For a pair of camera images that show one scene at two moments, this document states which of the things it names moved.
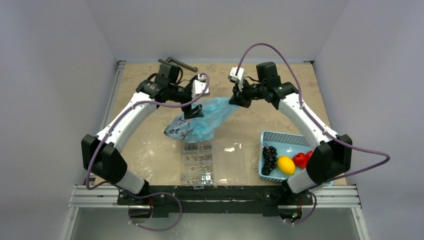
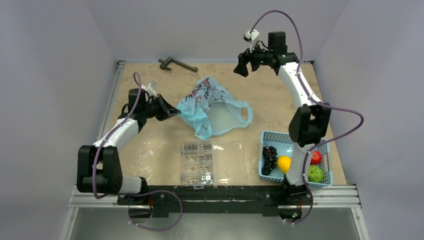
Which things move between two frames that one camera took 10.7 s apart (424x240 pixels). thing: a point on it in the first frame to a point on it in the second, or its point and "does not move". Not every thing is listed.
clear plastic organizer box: (221, 162) does not move
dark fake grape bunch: (269, 155) does not move
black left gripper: (189, 112) to (166, 110)
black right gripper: (240, 98) to (249, 60)
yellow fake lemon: (286, 165) does not move
